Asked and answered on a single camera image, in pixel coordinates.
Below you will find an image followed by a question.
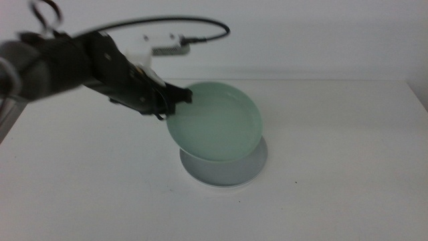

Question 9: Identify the white wrist camera with mount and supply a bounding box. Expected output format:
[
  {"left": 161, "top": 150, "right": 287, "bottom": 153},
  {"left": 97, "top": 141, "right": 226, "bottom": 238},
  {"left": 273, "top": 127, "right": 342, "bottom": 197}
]
[{"left": 125, "top": 32, "right": 192, "bottom": 68}]

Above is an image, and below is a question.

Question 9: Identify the white shallow bowl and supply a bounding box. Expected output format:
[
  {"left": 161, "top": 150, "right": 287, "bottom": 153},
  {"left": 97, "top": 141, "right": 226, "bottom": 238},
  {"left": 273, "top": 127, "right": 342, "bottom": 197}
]
[{"left": 186, "top": 172, "right": 262, "bottom": 189}]

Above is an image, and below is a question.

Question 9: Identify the black cable loop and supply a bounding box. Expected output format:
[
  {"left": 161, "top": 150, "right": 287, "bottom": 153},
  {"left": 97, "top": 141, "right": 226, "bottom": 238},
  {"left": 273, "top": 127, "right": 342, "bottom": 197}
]
[{"left": 29, "top": 0, "right": 64, "bottom": 33}]

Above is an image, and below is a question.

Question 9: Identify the green shallow bowl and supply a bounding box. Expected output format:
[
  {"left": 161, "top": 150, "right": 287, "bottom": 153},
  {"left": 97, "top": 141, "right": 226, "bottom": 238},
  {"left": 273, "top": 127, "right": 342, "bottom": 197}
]
[{"left": 166, "top": 82, "right": 264, "bottom": 163}]

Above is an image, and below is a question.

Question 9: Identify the black camera cable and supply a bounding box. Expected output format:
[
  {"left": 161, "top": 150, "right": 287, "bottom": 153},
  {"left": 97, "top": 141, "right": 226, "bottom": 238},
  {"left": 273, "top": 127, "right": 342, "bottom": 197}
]
[{"left": 72, "top": 15, "right": 231, "bottom": 44}]

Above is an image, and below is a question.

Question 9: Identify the grey shallow bowl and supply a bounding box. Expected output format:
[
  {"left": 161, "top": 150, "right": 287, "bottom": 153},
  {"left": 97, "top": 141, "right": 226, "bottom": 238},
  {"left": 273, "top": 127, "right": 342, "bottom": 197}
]
[{"left": 179, "top": 135, "right": 269, "bottom": 187}]

